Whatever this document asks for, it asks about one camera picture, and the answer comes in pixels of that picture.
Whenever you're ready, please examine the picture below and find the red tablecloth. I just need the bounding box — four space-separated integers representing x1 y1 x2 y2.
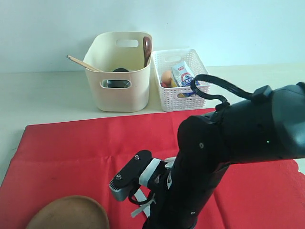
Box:
0 109 305 229

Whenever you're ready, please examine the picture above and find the white red milk carton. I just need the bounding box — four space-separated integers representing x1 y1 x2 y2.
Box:
171 61 194 87

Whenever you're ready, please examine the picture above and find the brown wooden plate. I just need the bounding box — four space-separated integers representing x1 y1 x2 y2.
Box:
26 195 110 229

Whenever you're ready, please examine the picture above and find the wooden chopstick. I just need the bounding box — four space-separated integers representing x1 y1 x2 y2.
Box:
66 55 101 72

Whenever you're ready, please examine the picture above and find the yellow lemon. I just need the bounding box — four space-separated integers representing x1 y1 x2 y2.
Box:
171 79 179 88

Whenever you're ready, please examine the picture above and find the cream plastic storage bin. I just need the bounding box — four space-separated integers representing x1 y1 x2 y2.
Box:
83 31 152 112

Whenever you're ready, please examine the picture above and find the dark wooden spoon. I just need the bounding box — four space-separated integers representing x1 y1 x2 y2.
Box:
142 36 152 68

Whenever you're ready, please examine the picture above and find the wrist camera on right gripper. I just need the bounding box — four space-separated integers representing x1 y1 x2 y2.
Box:
109 150 175 203

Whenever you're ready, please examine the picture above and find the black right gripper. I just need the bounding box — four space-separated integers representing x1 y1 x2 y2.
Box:
142 210 198 229

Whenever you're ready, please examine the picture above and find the brown egg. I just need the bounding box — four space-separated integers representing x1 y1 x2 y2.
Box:
161 70 172 86

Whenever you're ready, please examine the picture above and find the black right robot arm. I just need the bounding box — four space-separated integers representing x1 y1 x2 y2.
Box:
143 82 305 229

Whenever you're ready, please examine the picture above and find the stainless steel cup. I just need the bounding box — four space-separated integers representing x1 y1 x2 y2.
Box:
106 68 131 88

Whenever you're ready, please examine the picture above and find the white perforated plastic basket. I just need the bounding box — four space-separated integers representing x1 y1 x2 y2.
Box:
152 48 208 112

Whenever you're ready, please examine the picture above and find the steel table knife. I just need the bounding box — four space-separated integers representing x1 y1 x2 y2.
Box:
134 189 150 218

